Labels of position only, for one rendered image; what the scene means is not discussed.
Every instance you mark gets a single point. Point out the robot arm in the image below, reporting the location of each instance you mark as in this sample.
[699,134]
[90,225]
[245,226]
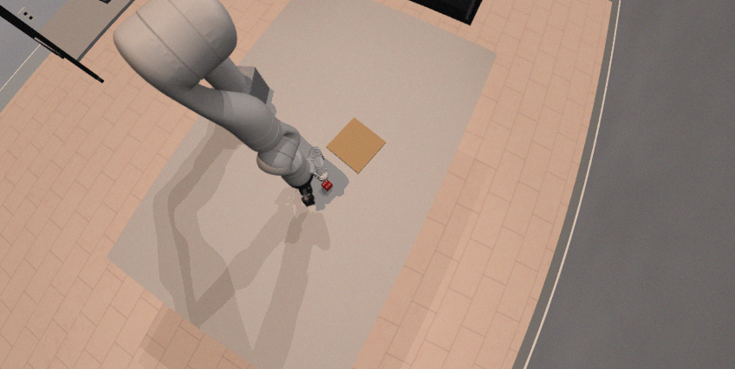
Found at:
[173,44]

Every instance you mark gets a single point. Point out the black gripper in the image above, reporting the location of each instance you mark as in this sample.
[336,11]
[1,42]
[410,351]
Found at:
[304,191]

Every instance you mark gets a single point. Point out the tan flat mat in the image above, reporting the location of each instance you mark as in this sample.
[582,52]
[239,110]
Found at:
[356,144]

